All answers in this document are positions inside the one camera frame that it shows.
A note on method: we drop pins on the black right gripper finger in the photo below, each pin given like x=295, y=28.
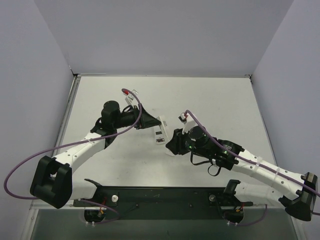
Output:
x=172, y=144
x=174, y=149

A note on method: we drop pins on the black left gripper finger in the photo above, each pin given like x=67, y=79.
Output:
x=146, y=118
x=147, y=124

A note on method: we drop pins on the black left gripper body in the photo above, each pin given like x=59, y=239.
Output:
x=137, y=117

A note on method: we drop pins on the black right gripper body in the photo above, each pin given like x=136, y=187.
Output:
x=180, y=141

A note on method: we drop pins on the white battery cover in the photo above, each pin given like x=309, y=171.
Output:
x=169, y=153

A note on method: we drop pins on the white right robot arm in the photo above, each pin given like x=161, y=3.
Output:
x=293, y=192

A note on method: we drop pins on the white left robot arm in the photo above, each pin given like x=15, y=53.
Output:
x=53, y=179

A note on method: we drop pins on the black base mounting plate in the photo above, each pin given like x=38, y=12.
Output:
x=165, y=203

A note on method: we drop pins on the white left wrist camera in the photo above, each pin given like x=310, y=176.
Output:
x=130, y=99

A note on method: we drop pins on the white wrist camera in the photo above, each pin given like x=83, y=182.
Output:
x=188, y=122
x=130, y=99

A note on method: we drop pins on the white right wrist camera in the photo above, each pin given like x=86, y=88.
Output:
x=188, y=122

